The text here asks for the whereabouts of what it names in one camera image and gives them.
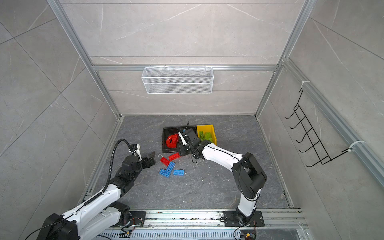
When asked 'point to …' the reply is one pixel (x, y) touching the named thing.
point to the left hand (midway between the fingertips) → (147, 150)
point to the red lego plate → (165, 161)
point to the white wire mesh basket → (177, 80)
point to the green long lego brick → (207, 136)
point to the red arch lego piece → (172, 141)
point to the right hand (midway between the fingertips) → (181, 147)
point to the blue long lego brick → (170, 166)
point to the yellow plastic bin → (207, 128)
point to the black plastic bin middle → (194, 127)
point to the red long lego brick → (174, 157)
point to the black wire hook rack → (316, 144)
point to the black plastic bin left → (167, 132)
